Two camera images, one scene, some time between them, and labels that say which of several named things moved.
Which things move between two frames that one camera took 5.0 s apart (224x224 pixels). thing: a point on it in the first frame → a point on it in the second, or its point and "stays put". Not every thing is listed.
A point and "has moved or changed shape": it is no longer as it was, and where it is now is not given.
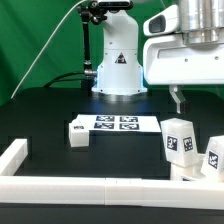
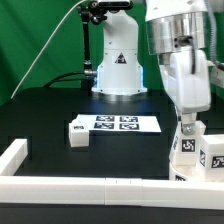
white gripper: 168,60 → 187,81
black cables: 56,79 stays put
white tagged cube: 213,162 has moved or changed shape
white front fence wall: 118,191 stays put
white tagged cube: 180,141 has moved or changed shape
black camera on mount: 112,5 stays put
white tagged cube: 78,134 stays put
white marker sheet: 119,123 stays put
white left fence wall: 13,156 stays put
